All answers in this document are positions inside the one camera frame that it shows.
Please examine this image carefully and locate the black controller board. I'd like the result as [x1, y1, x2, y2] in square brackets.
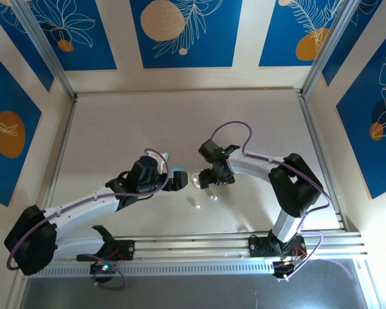
[272, 259, 302, 280]
[89, 262, 118, 276]

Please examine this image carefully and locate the grey metal panel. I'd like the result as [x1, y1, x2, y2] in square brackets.
[19, 257, 383, 309]

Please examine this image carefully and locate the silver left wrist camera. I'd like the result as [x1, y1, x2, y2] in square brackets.
[147, 150, 172, 162]

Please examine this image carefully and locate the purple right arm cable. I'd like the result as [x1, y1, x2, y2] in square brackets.
[210, 120, 331, 283]

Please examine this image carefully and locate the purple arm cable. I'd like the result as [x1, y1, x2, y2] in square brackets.
[210, 120, 331, 283]
[6, 147, 170, 291]

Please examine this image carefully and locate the aluminium extrusion mounting rail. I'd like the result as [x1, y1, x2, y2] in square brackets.
[38, 229, 364, 262]

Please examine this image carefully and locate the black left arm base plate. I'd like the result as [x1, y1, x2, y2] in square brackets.
[114, 239, 136, 260]

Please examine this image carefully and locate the slotted metal cable duct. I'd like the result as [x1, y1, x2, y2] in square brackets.
[35, 257, 276, 278]

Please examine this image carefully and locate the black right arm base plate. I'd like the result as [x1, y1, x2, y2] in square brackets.
[248, 234, 307, 258]

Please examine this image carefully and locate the aluminium table side rail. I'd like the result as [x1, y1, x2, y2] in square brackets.
[297, 91, 350, 231]
[35, 95, 78, 231]

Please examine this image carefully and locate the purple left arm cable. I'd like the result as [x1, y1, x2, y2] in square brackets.
[6, 147, 170, 291]

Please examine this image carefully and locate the aluminium frame post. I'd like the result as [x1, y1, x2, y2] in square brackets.
[300, 0, 366, 97]
[11, 0, 78, 99]

